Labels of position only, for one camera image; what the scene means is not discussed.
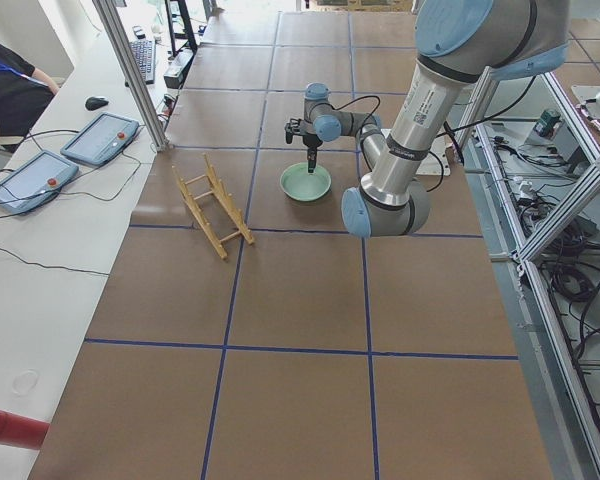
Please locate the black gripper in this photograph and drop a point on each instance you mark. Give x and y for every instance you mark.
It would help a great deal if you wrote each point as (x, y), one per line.
(310, 141)

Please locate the light green plate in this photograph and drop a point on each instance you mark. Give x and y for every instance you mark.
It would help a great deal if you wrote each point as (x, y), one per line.
(301, 185)

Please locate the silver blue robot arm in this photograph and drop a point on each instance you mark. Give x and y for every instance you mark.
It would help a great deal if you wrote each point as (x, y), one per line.
(456, 41)

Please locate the wooden dish rack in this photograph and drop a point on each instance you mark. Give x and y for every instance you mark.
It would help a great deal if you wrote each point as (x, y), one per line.
(213, 208)

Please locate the black keyboard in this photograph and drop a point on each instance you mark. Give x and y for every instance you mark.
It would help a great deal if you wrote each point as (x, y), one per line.
(144, 52)

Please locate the blue teach pendant far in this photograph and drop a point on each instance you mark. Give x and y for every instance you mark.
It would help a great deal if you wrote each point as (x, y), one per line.
(101, 140)

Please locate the blue teach pendant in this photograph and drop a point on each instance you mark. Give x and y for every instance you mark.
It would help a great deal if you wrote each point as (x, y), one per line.
(37, 181)
(101, 140)

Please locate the black computer mouse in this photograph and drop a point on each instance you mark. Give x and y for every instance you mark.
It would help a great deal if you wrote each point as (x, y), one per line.
(95, 102)

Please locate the blue teach pendant near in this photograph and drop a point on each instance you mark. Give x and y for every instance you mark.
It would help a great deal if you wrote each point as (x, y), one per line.
(37, 181)

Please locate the person in black shirt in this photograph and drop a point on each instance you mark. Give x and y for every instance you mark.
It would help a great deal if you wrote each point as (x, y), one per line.
(25, 93)

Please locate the red cylinder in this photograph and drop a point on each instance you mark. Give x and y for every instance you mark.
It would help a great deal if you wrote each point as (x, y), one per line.
(22, 432)

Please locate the aluminium frame rail right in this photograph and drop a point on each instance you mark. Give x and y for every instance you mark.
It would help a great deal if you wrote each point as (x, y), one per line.
(532, 150)

